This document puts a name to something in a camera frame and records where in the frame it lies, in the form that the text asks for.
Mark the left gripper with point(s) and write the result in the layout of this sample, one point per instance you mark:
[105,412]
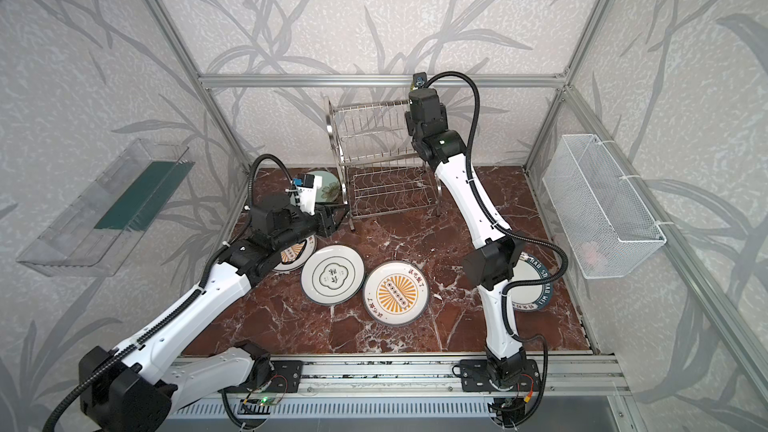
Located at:
[324,220]

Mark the large orange sun plate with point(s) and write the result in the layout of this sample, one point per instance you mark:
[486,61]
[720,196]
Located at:
[396,293]

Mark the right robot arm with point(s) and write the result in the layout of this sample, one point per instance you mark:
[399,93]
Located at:
[489,267]

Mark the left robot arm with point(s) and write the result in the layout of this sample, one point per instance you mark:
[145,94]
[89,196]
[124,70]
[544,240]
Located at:
[136,385]

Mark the stainless steel dish rack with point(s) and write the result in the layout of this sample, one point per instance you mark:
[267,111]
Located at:
[379,171]

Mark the light green flower plate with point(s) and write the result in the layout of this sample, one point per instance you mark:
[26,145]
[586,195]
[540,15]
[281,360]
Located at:
[330,190]

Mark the small orange sun plate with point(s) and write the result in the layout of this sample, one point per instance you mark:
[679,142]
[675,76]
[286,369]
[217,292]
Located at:
[297,255]

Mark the white plate green emblem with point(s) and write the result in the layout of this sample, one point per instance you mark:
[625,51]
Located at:
[333,275]

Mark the white plate green rim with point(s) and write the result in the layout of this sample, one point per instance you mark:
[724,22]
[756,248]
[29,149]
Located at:
[533,297]

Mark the clear plastic tray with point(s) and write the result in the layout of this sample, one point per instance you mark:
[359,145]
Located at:
[96,233]

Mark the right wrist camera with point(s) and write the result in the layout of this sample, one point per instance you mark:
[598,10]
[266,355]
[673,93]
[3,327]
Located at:
[419,81]

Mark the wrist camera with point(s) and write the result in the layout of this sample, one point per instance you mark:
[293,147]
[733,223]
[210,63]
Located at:
[306,189]
[419,81]

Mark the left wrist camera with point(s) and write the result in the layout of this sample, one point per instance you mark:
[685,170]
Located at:
[306,189]

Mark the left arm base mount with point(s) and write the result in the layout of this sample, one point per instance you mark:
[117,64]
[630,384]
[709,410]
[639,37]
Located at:
[281,376]

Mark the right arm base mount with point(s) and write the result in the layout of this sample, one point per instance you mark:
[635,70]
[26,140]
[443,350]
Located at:
[519,374]

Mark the white wire mesh basket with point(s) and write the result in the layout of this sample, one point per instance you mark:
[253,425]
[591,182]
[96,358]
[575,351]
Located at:
[609,228]

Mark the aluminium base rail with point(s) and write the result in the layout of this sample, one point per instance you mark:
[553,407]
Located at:
[408,375]

